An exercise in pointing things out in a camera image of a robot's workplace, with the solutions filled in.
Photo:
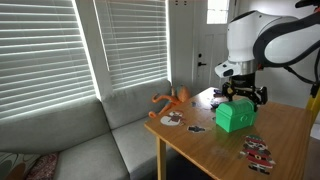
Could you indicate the small dark paper cutout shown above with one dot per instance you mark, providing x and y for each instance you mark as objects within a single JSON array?
[{"x": 196, "y": 129}]

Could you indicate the Santa Claus paper cutout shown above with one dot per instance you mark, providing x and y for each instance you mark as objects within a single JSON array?
[{"x": 257, "y": 154}]

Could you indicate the green chest-shaped lunchbox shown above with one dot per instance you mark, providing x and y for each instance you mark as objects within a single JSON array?
[{"x": 235, "y": 116}]

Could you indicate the wooden table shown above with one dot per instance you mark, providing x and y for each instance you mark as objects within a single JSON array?
[{"x": 220, "y": 146}]

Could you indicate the red patterned cushion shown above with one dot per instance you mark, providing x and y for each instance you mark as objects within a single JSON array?
[{"x": 45, "y": 166}]

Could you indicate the white entrance door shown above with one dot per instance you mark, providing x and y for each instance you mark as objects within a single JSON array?
[{"x": 213, "y": 43}]

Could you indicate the narrow white window blind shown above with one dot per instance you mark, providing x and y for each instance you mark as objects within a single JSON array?
[{"x": 136, "y": 43}]

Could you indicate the grey fabric sofa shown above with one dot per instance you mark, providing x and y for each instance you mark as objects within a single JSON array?
[{"x": 83, "y": 133}]

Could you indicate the wide white window blind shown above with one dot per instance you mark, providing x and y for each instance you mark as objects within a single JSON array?
[{"x": 43, "y": 56}]

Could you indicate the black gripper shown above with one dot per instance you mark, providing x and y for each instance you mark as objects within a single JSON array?
[{"x": 243, "y": 86}]

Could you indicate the snowman paper cutout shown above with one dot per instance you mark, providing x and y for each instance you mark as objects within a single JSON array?
[{"x": 171, "y": 118}]

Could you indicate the yellow black stand post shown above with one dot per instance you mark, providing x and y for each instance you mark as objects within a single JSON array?
[{"x": 314, "y": 101}]

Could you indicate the leaf patterned cushion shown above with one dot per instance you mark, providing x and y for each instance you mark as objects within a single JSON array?
[{"x": 13, "y": 166}]

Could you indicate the small purple toy item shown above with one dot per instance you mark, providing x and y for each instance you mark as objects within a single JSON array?
[{"x": 217, "y": 93}]

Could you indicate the orange octopus plush toy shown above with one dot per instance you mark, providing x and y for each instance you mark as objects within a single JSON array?
[{"x": 181, "y": 93}]

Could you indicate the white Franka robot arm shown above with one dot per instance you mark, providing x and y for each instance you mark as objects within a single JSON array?
[{"x": 263, "y": 36}]

